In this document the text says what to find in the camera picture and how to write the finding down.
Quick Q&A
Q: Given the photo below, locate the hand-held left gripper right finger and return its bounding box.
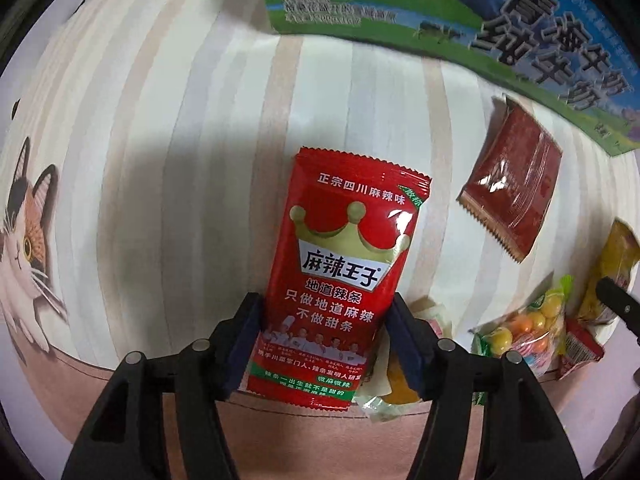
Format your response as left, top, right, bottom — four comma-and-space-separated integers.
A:
384, 292, 583, 480

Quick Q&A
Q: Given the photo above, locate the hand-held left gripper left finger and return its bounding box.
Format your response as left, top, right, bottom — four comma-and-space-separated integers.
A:
61, 291, 266, 480

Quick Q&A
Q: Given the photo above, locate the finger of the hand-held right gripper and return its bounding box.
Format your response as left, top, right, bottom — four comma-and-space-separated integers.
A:
595, 276, 640, 341

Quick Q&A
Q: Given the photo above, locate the red spicy strip packet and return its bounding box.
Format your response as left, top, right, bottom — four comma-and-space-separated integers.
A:
246, 146, 433, 413

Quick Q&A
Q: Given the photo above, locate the printed blue cardboard box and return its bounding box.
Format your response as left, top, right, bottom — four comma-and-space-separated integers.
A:
256, 0, 640, 157

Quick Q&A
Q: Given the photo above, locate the yellow panda snack packet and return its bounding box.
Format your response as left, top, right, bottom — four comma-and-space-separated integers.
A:
577, 217, 640, 326

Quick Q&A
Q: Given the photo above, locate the clear-wrapped yellow pastry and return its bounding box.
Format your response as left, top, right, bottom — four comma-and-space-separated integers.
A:
352, 297, 446, 423

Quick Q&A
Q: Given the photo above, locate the small red snack packet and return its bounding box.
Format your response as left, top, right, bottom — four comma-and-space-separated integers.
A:
557, 316, 606, 381

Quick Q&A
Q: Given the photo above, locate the colourful candy bag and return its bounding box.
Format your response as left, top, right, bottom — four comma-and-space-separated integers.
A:
469, 274, 574, 406

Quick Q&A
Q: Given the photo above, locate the brown snack packet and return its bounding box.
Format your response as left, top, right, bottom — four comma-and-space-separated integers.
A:
457, 94, 563, 263

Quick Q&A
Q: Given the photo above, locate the cat print blanket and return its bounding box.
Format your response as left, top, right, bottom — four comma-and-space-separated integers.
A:
0, 0, 640, 480

